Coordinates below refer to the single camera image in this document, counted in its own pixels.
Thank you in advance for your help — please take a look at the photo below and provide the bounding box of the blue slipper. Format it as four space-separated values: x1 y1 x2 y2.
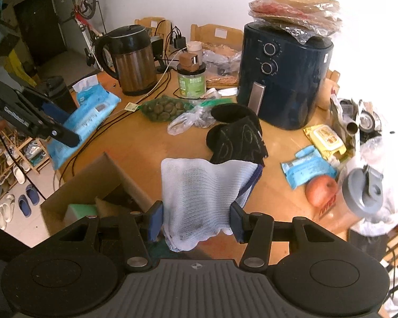
25 184 40 206
18 195 32 217

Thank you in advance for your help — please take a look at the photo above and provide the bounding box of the black cable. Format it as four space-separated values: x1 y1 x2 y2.
58 69 171 183

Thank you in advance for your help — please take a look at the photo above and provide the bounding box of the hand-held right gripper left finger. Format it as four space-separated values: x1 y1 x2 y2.
55 201 164 270

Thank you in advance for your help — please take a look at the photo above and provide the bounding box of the wooden chair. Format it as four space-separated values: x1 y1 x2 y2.
134 16 173 45
190 24 244 45

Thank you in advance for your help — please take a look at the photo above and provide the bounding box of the steel and black electric kettle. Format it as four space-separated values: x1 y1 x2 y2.
94 25 158 96

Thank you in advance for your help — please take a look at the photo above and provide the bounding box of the dark blue air fryer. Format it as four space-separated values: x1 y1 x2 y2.
236 21 335 131

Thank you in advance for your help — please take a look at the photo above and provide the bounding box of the white and green tissue pack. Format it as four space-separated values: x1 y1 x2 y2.
64 204 98 227

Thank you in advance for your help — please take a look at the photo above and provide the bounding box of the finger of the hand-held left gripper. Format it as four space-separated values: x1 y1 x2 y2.
36 119 80 148
21 86 71 125

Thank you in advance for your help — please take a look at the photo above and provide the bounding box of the yellow wet wipe pack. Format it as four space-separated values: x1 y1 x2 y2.
303 124 347 160

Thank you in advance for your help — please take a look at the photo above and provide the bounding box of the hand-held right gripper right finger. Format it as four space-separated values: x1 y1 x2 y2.
230 202 324 270

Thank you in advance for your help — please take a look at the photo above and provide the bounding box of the black knit hat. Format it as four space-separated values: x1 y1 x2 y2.
206 103 269 166

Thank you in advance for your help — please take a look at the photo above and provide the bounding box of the blue soft tissue pack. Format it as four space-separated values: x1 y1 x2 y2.
71 76 122 113

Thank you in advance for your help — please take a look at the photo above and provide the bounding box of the wooden shoe rack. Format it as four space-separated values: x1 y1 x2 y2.
0 127 50 206

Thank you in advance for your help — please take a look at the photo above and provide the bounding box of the white cable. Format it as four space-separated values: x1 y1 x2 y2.
136 50 186 97

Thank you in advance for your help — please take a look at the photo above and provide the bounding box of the red apple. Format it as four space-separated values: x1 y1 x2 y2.
306 176 339 208

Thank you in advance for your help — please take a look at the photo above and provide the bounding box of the red bicycle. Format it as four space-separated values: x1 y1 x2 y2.
64 0 107 67

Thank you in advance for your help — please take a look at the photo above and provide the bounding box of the small brown box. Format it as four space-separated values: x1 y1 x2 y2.
180 52 200 73

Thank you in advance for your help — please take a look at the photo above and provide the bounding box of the green label jar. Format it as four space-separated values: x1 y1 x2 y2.
177 62 207 99

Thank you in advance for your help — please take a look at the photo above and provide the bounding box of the stack of paper liners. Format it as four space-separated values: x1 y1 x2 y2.
248 0 343 45

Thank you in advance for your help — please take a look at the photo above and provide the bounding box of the light blue snack packet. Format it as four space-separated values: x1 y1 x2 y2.
281 145 338 190

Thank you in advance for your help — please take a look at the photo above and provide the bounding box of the black power adapter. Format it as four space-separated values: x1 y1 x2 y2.
172 26 188 49

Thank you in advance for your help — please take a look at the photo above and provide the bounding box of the black water bottle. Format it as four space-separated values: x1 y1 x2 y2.
36 76 78 115

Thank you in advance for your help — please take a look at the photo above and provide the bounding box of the blue wet wipe packet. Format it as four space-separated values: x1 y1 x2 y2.
48 101 115 170

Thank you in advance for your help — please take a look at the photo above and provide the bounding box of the clear plastic bag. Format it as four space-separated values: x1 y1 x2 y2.
167 101 219 136

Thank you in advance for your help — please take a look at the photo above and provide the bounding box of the dark door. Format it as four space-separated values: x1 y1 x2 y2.
13 0 68 63

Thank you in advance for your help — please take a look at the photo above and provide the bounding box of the metal tube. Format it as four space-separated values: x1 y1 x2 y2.
343 111 360 135

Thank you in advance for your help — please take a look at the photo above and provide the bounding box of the clear shaker bottle grey lid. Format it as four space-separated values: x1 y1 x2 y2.
318 166 383 236

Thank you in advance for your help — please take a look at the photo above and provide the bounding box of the bag of green nuts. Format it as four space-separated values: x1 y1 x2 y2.
140 95 194 123

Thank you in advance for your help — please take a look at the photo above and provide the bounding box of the clear bag of flatbread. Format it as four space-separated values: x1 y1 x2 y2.
202 41 243 85

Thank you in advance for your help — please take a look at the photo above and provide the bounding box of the white mesh cloth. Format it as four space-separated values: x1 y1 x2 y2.
161 157 264 252

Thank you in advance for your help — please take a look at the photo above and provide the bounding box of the brown cardboard box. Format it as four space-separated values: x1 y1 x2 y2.
40 152 163 239

